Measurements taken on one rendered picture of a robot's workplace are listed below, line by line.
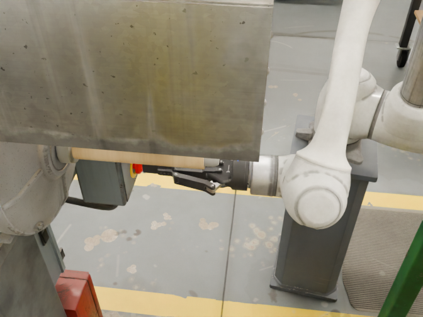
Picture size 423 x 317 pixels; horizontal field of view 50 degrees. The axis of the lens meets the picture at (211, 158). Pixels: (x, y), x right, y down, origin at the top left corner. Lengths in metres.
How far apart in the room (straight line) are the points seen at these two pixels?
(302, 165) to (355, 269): 1.33
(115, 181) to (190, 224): 1.24
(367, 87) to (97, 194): 0.81
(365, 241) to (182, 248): 0.84
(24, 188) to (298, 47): 3.20
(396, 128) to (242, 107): 1.02
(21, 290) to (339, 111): 0.70
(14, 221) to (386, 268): 1.76
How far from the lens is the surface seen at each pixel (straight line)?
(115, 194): 0.99
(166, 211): 2.24
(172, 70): 0.35
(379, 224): 2.31
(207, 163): 0.60
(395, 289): 1.44
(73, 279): 1.29
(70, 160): 0.64
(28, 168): 0.61
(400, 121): 1.34
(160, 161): 0.61
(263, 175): 0.95
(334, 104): 0.83
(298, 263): 1.84
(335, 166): 0.80
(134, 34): 0.35
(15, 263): 0.96
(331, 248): 1.74
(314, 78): 3.28
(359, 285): 2.06
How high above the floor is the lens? 1.65
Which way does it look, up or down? 41 degrees down
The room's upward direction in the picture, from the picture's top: straight up
